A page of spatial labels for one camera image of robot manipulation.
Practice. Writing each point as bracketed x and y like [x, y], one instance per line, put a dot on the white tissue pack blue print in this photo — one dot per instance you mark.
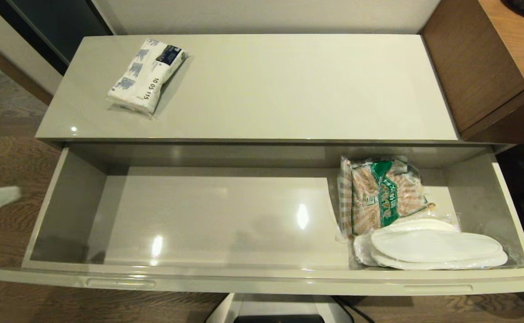
[147, 74]

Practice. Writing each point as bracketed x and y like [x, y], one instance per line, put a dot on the white slippers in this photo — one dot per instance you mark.
[363, 249]
[437, 246]

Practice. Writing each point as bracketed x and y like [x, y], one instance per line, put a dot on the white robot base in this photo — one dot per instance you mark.
[280, 309]

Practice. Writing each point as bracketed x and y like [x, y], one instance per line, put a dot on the open grey drawer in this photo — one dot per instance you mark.
[64, 215]

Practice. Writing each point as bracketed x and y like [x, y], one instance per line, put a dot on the brown wooden baseboard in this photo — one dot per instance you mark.
[15, 67]

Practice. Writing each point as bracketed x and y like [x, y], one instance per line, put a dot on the dark glass door panel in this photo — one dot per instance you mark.
[55, 27]

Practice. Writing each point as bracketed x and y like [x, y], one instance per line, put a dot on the glossy grey cabinet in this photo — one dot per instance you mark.
[266, 89]

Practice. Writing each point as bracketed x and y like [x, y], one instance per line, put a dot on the white slippers in flat bag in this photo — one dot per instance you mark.
[363, 249]

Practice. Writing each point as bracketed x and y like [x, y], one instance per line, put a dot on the green brown snack bag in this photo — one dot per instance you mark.
[378, 197]

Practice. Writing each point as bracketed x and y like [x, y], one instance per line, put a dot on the brown wooden desk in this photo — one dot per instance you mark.
[482, 58]

